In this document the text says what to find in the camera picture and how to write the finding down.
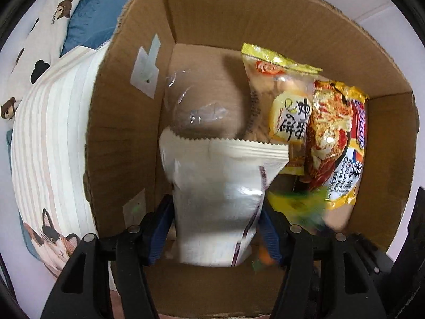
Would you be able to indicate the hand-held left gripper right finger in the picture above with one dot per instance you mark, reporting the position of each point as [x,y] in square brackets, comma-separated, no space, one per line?
[269,232]

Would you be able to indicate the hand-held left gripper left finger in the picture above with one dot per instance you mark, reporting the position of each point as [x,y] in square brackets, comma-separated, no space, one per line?
[159,229]

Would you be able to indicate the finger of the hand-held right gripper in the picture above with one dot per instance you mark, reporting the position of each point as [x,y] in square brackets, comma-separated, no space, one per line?
[372,256]
[416,239]

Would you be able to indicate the green yellow snack packet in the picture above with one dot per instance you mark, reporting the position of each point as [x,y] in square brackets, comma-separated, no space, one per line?
[292,202]

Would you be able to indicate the white snack packet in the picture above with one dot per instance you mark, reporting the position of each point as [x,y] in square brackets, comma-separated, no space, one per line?
[215,206]

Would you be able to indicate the brown cardboard box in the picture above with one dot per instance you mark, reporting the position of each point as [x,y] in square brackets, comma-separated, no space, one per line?
[132,139]

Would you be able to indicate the yellow egg cake packet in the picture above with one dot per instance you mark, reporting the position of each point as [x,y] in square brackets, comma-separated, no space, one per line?
[285,119]

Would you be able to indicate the yellow red noodle packet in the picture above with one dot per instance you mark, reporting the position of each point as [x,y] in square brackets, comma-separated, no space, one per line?
[332,133]

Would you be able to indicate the small orange snack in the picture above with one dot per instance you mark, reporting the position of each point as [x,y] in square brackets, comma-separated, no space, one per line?
[262,258]

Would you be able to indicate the striped cat print blanket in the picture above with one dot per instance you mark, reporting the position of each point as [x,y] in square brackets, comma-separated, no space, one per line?
[49,146]

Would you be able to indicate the bear print pillow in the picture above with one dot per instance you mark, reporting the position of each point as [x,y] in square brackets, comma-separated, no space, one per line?
[43,23]

